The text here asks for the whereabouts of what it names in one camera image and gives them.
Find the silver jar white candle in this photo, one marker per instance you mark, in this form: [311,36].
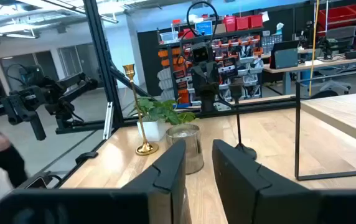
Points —
[193,152]

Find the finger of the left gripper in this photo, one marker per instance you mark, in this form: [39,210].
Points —
[210,77]
[199,77]

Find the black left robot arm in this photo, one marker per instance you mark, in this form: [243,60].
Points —
[208,104]

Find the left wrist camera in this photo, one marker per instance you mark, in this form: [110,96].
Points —
[202,53]

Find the wood shelf riser black frame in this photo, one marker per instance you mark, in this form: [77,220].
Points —
[346,115]

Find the background black robot arm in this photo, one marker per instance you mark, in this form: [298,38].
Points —
[56,96]

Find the black laptop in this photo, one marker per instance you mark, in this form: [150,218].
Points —
[285,57]

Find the red storage bin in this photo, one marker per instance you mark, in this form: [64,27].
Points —
[242,23]
[255,21]
[229,24]

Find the gold candlestick holder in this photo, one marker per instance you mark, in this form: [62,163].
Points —
[146,148]

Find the black candlestick holder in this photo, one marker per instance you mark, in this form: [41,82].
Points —
[246,151]

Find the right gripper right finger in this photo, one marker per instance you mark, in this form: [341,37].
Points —
[259,202]

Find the office chair base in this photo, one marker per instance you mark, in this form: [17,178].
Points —
[330,88]

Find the blue bin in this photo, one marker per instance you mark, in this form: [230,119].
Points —
[305,78]

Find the green plant white pot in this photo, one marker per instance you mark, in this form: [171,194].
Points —
[153,112]

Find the silver frame bracket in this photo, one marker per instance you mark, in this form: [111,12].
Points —
[108,121]

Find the clear plastic box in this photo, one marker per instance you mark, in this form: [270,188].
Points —
[168,37]

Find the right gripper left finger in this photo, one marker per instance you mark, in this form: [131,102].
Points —
[72,207]

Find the black aluminium station frame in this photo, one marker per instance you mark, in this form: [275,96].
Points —
[103,62]

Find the blue sign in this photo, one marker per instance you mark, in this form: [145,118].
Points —
[203,28]

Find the wooden background desk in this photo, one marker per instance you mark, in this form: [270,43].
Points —
[321,63]

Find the black table clamp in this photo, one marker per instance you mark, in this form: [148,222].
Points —
[86,157]

